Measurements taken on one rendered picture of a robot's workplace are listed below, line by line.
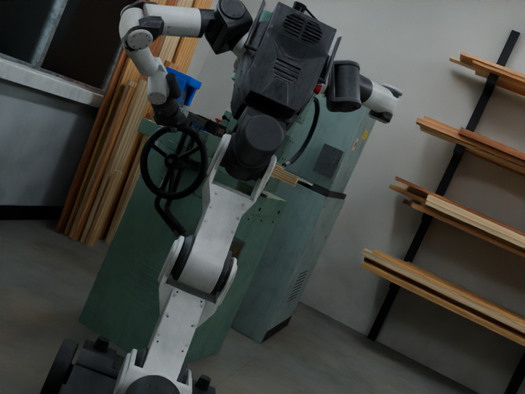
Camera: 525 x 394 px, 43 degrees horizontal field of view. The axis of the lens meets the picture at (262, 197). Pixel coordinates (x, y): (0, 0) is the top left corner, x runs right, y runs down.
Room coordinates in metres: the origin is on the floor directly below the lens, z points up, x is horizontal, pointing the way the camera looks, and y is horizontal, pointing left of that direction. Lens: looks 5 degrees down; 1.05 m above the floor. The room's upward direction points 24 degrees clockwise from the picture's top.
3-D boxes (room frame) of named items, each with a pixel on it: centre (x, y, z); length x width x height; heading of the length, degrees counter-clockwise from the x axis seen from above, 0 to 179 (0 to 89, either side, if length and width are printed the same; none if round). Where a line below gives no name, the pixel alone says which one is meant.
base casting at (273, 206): (2.95, 0.19, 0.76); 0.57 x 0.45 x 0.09; 159
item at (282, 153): (2.95, 0.03, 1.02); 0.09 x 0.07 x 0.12; 69
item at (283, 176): (2.82, 0.19, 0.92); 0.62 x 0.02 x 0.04; 69
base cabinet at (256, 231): (2.95, 0.20, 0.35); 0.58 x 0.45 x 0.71; 159
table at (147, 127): (2.74, 0.29, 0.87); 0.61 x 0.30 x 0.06; 69
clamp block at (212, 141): (2.66, 0.33, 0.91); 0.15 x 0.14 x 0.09; 69
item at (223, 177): (2.78, 0.26, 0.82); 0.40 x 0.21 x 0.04; 69
